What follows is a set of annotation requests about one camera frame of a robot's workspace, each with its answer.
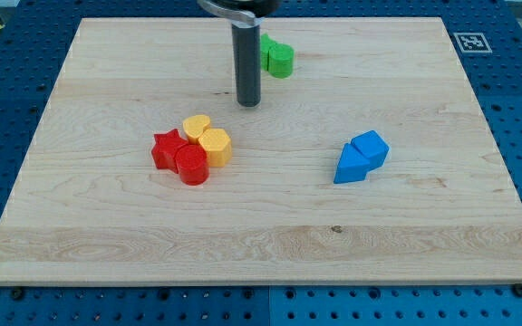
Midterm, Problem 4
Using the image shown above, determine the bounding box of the yellow heart block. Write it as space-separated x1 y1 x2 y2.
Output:
182 114 211 144

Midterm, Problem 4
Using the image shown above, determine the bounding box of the blue triangle block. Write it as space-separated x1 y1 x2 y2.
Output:
333 143 370 184

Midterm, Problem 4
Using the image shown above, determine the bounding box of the yellow hexagon block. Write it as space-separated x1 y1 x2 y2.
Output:
198 129 233 168

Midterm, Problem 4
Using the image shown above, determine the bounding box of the green block behind rod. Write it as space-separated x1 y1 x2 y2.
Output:
260 34 277 72

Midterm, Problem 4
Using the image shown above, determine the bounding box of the black bolt left front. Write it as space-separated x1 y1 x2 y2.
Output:
10 287 25 301

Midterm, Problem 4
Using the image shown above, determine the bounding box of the black bolt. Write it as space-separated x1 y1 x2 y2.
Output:
511 283 522 298
10 287 25 301

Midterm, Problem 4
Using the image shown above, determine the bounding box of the white fiducial marker tag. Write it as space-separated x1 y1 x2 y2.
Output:
453 32 492 53

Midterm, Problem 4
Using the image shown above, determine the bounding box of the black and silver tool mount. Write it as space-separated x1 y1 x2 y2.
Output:
197 0 282 26

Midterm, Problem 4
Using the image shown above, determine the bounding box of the black bolt right front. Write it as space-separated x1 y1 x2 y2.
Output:
511 283 522 298

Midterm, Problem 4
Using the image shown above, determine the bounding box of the green rounded block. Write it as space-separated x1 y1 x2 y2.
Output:
267 43 295 79

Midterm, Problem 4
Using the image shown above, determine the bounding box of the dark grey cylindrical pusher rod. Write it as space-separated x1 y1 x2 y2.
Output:
231 23 261 107

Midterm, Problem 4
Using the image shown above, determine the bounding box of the blue cube block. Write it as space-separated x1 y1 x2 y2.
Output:
351 130 390 170

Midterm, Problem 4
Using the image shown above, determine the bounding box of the light wooden board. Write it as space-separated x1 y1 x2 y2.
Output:
0 17 522 286

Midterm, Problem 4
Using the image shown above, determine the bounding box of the red cylinder block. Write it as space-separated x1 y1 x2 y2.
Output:
175 145 209 186

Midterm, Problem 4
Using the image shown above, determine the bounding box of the red star block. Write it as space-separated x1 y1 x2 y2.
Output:
151 129 189 174

